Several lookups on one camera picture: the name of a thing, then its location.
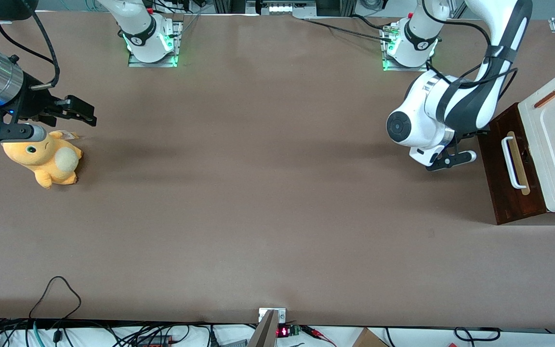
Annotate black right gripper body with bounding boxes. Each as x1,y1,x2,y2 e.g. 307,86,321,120
10,72,64,124

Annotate white drawer handle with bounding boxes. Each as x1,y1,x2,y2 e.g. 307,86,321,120
500,136,528,189

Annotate dark wood drawer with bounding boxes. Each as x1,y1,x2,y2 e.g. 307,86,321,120
477,102,548,226

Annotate yellow plush toy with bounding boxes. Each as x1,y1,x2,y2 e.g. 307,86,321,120
1,130,84,189

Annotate white lit box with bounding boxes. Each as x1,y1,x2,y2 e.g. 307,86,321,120
261,0,317,16

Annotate brown cardboard piece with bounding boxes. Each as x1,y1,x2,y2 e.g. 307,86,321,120
352,327,390,347

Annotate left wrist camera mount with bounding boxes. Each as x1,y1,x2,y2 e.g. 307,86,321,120
425,150,477,173

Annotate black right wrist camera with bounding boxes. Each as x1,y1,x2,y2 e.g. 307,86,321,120
0,122,48,143

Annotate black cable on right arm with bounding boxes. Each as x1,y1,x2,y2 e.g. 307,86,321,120
0,12,61,91

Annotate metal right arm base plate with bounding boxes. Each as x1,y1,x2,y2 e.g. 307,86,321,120
128,20,184,68

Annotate copper bar handle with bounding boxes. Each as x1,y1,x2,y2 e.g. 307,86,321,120
533,84,555,109

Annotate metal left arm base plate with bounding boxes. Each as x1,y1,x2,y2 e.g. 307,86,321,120
380,22,435,73

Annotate black looped cable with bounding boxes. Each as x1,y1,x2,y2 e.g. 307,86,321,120
28,276,82,322

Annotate black cable on table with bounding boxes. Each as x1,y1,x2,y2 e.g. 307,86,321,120
301,16,395,43

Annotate black oval cable loop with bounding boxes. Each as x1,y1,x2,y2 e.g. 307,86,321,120
453,326,502,343

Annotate red wires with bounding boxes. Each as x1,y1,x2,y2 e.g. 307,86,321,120
301,325,337,347

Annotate metal table edge bracket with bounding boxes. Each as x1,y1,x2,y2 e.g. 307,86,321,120
248,307,287,347

